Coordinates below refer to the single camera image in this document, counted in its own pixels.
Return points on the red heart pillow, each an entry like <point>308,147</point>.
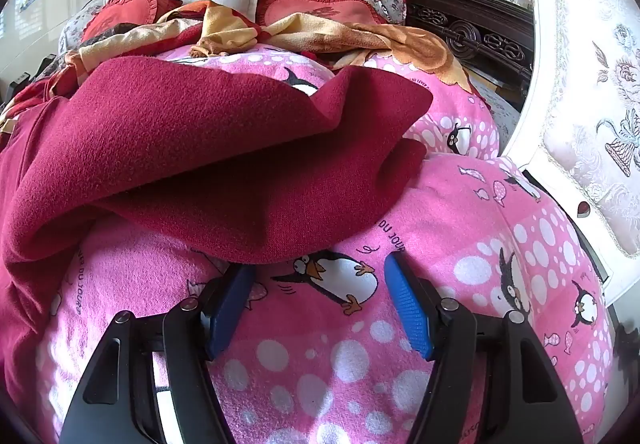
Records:
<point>310,8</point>
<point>125,16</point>

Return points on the yellow orange blanket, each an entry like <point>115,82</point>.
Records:
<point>320,36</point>

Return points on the black frame object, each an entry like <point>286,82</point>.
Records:
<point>20,83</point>

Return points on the pink penguin print blanket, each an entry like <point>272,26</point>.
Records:
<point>325,374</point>

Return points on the dark red knit garment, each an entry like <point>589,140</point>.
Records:
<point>175,148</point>

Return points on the floral bed sheet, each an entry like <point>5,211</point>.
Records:
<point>500,108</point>

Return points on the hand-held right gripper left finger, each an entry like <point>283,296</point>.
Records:
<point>231,308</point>

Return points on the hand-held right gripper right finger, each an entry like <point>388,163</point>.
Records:
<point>407,304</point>

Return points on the white upholstered chair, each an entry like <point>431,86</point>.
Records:
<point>590,123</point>

